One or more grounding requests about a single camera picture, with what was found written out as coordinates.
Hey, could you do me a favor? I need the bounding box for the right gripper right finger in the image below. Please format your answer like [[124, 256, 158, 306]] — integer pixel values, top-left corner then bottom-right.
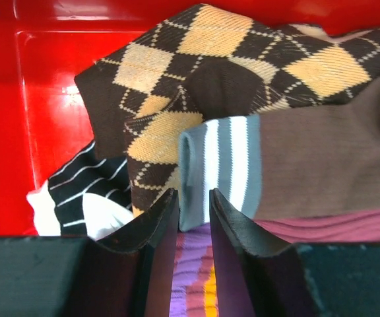
[[209, 189, 380, 316]]

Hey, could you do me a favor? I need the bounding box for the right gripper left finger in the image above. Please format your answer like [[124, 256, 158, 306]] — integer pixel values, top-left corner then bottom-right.
[[0, 189, 179, 316]]

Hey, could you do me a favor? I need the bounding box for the brown sock grey cuff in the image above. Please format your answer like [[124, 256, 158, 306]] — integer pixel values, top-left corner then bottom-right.
[[179, 77, 380, 231]]

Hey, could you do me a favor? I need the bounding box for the purple striped sock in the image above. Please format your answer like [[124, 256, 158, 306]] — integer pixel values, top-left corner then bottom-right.
[[169, 224, 219, 317]]

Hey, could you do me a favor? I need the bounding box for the black white striped sock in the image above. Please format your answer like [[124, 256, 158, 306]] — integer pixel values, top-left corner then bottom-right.
[[26, 142, 133, 240]]

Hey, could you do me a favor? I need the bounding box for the red plastic tray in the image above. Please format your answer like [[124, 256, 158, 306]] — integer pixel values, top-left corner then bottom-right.
[[0, 1, 380, 236]]

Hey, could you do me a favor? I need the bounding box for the brown argyle sock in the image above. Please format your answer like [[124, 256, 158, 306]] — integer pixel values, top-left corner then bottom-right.
[[75, 4, 380, 215]]

